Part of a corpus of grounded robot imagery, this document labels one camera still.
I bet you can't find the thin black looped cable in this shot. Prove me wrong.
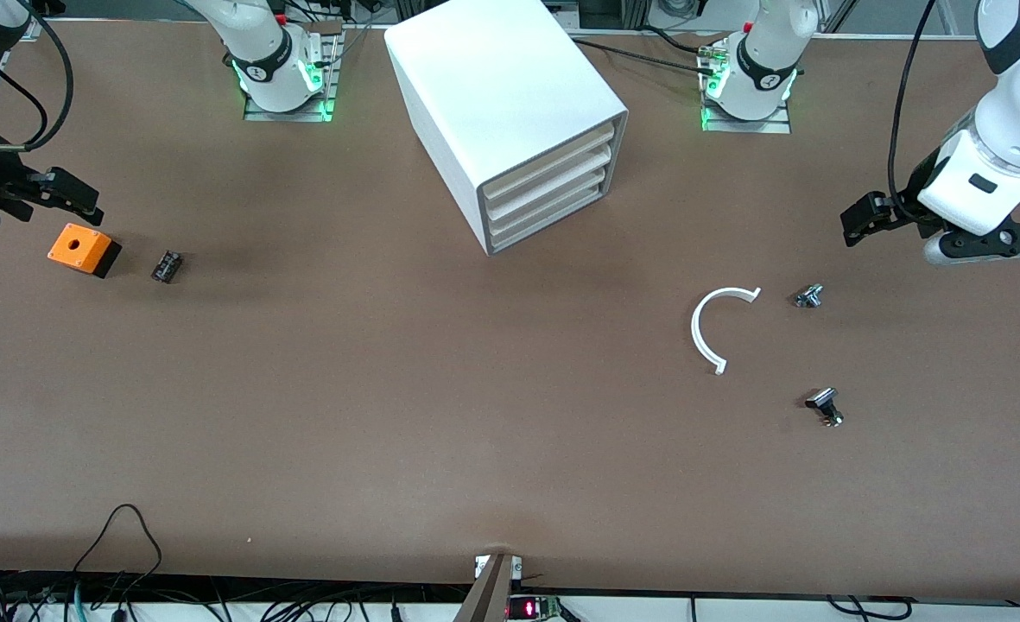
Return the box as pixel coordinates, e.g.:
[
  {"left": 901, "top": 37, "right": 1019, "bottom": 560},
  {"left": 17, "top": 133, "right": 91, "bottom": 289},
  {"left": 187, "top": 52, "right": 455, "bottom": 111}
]
[{"left": 73, "top": 505, "right": 163, "bottom": 599}]

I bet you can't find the white drawer cabinet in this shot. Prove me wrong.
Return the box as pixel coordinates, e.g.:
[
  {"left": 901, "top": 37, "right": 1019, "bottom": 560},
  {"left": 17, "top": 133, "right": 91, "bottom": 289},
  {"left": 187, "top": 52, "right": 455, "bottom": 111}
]
[{"left": 384, "top": 0, "right": 630, "bottom": 257}]

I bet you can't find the device with red display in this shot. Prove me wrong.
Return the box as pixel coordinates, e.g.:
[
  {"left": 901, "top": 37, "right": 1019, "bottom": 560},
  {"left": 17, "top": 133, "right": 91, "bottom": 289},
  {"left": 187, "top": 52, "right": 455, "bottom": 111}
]
[{"left": 506, "top": 594, "right": 564, "bottom": 621}]

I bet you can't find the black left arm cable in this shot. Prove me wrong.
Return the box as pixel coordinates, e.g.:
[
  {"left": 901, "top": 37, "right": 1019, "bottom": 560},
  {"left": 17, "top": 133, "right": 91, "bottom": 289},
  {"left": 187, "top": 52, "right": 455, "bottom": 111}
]
[{"left": 888, "top": 0, "right": 942, "bottom": 221}]

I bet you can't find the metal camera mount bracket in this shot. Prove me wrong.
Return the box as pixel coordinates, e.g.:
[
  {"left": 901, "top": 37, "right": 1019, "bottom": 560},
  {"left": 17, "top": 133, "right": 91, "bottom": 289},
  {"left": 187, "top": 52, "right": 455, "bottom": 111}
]
[{"left": 453, "top": 553, "right": 523, "bottom": 622}]

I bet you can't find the orange and black button box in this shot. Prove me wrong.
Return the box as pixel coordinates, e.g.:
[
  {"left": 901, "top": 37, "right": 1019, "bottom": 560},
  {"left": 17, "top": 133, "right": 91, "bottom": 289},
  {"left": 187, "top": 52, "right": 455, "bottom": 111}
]
[{"left": 48, "top": 223, "right": 123, "bottom": 279}]

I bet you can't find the white plastic drawer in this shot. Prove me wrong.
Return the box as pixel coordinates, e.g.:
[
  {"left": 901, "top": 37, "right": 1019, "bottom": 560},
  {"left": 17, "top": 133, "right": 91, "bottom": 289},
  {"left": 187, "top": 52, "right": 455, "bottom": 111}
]
[
  {"left": 484, "top": 121, "right": 618, "bottom": 204},
  {"left": 485, "top": 143, "right": 616, "bottom": 219},
  {"left": 487, "top": 162, "right": 611, "bottom": 234},
  {"left": 489, "top": 180, "right": 607, "bottom": 249}
]

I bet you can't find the black cable to arm base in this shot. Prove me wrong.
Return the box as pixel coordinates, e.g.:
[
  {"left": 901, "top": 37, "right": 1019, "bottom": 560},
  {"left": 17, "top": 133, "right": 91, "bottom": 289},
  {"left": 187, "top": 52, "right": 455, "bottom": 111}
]
[{"left": 572, "top": 38, "right": 718, "bottom": 77}]

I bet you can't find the black cable at table edge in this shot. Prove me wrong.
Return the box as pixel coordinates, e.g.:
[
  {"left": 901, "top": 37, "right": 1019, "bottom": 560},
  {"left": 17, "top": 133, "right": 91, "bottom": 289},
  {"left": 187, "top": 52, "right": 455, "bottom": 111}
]
[{"left": 825, "top": 594, "right": 918, "bottom": 621}]

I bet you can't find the white C-shaped plastic clamp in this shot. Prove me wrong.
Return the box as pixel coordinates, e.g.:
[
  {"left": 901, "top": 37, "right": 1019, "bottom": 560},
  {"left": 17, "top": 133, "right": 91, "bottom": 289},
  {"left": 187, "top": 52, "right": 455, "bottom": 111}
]
[{"left": 691, "top": 286, "right": 763, "bottom": 376}]

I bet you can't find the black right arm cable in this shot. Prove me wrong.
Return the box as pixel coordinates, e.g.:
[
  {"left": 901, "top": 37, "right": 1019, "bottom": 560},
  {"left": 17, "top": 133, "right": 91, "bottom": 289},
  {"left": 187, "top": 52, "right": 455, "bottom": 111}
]
[{"left": 0, "top": 9, "right": 75, "bottom": 153}]

